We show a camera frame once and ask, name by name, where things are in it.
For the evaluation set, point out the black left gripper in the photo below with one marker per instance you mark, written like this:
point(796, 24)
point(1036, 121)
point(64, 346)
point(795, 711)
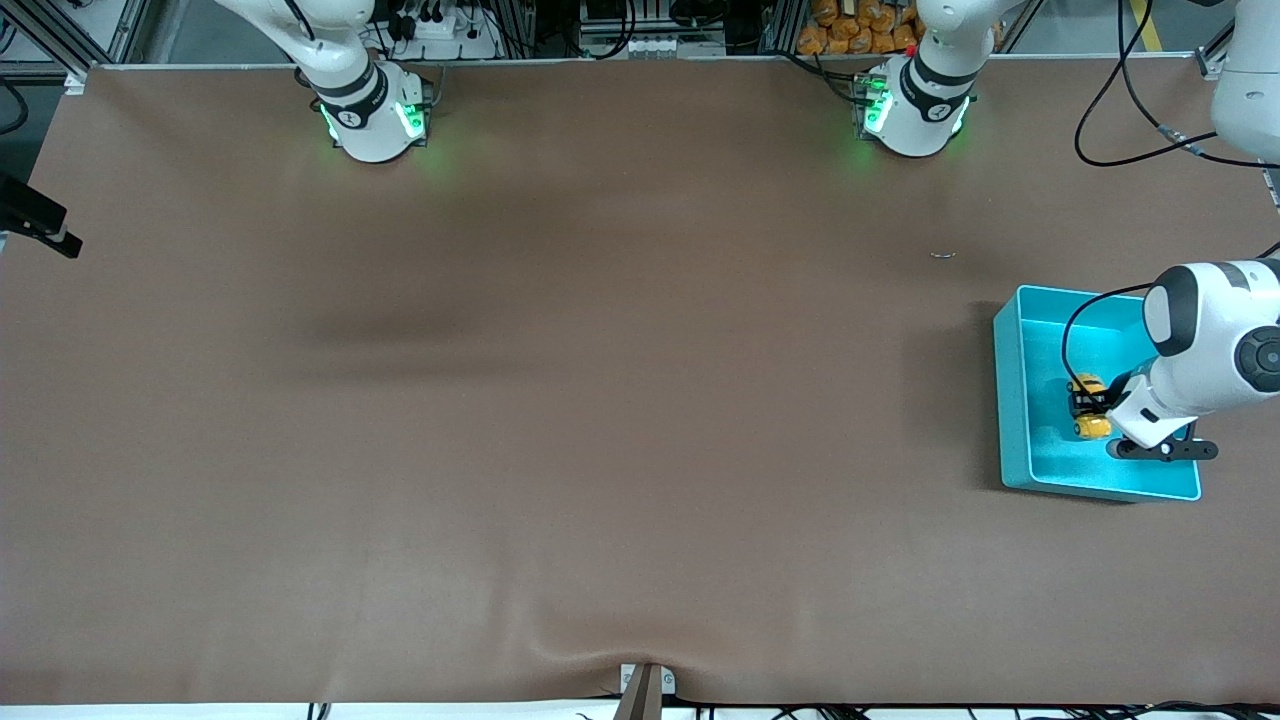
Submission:
point(1113, 393)

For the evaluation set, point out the yellow beetle toy car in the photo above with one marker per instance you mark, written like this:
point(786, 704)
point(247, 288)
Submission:
point(1092, 428)

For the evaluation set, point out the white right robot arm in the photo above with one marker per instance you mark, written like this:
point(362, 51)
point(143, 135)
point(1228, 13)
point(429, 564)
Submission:
point(365, 110)

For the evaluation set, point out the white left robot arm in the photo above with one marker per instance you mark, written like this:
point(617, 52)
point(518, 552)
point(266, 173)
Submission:
point(1200, 340)

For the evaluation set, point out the teal plastic bin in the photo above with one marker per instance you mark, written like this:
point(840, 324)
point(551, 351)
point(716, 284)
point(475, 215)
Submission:
point(1040, 400)

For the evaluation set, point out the orange snack bags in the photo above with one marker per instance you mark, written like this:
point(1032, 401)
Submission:
point(860, 25)

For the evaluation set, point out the white power strip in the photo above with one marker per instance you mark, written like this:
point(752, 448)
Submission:
point(440, 30)

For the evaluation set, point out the brown table mat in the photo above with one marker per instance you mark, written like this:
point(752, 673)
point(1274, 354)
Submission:
point(640, 450)

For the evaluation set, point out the aluminium frame profile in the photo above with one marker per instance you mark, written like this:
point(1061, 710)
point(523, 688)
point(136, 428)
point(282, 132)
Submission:
point(60, 35)

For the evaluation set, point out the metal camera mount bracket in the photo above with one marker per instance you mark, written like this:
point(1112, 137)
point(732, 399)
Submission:
point(645, 690)

